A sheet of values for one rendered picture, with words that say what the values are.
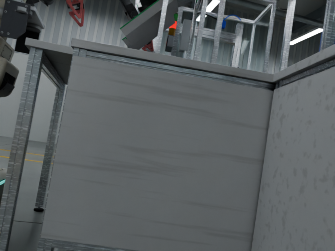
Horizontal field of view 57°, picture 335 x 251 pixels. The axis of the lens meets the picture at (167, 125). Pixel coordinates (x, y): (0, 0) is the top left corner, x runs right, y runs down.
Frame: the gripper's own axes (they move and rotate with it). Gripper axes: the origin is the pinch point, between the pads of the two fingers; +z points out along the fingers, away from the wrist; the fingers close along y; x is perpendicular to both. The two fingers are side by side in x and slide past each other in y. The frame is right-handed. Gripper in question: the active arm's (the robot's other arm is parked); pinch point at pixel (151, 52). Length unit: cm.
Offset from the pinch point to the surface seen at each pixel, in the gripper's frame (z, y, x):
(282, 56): 40, 60, -103
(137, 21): -3.2, -48.8, 6.8
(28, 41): -10, -65, 49
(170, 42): -3.1, 13.0, -16.1
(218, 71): 35, -75, -6
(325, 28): 41, -86, -41
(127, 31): -1.6, -48.2, 12.8
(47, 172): 32, 18, 93
